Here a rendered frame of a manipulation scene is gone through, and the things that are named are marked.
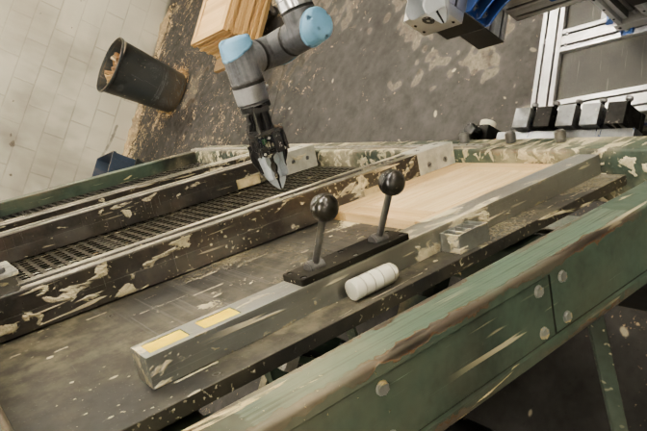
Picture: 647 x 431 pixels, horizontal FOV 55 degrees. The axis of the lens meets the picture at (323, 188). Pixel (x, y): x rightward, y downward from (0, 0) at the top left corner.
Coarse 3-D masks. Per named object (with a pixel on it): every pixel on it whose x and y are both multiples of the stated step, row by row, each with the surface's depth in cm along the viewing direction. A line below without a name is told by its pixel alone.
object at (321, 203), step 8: (312, 200) 79; (320, 200) 78; (328, 200) 78; (336, 200) 79; (312, 208) 78; (320, 208) 78; (328, 208) 78; (336, 208) 78; (320, 216) 78; (328, 216) 78; (320, 224) 81; (320, 232) 81; (320, 240) 82; (320, 248) 83; (320, 256) 84; (304, 264) 85; (312, 264) 84; (320, 264) 85
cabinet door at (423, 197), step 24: (456, 168) 145; (480, 168) 140; (504, 168) 136; (528, 168) 131; (408, 192) 132; (432, 192) 128; (456, 192) 124; (480, 192) 119; (336, 216) 128; (360, 216) 121; (408, 216) 113
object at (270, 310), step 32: (576, 160) 121; (512, 192) 107; (544, 192) 112; (416, 224) 100; (448, 224) 97; (384, 256) 90; (416, 256) 94; (288, 288) 82; (320, 288) 83; (224, 320) 75; (256, 320) 77; (288, 320) 80; (160, 352) 70; (192, 352) 72; (224, 352) 75; (160, 384) 70
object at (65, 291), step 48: (432, 144) 152; (288, 192) 129; (336, 192) 131; (144, 240) 112; (192, 240) 112; (240, 240) 118; (0, 288) 94; (48, 288) 98; (96, 288) 102; (144, 288) 107; (0, 336) 94
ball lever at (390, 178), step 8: (384, 176) 85; (392, 176) 85; (400, 176) 85; (384, 184) 85; (392, 184) 84; (400, 184) 85; (384, 192) 86; (392, 192) 85; (400, 192) 86; (384, 200) 88; (384, 208) 88; (384, 216) 89; (384, 224) 90; (376, 232) 91; (384, 232) 92; (368, 240) 92; (376, 240) 91
